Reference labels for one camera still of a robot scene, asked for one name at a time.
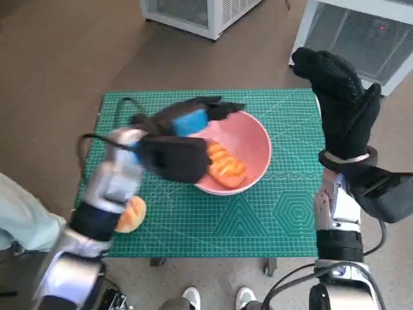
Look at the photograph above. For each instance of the round toy bread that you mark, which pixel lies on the round toy bread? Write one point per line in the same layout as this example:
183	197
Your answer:
135	213

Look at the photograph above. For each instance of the white shoe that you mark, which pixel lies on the white shoe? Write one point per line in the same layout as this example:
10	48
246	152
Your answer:
191	298
246	298

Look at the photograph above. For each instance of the black floor device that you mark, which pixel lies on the black floor device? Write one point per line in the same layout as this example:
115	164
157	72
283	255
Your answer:
114	298

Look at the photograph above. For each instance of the large white mesh cabinet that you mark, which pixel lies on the large white mesh cabinet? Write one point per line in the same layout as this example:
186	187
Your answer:
355	32

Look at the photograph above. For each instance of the low white mesh cabinet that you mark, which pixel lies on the low white mesh cabinet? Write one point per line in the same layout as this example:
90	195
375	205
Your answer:
213	16

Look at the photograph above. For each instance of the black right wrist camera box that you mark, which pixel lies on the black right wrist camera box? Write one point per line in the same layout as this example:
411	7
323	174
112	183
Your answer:
380	197

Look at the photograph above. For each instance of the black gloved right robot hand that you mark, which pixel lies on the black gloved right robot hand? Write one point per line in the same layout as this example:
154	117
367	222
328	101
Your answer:
345	113

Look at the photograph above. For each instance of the pink bowl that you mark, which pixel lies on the pink bowl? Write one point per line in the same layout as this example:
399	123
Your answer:
245	139

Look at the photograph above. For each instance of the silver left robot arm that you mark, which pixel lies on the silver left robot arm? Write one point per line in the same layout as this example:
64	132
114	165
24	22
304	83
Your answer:
109	181

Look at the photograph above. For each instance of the oblong toy bread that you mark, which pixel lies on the oblong toy bread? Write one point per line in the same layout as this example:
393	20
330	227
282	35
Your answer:
229	168

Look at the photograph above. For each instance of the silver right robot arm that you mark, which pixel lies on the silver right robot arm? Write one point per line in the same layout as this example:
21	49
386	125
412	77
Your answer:
335	206

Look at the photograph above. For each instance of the green cutting mat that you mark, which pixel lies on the green cutting mat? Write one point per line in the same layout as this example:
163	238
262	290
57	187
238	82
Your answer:
193	226

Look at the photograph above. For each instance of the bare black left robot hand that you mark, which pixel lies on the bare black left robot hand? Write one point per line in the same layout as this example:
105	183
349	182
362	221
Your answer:
190	121

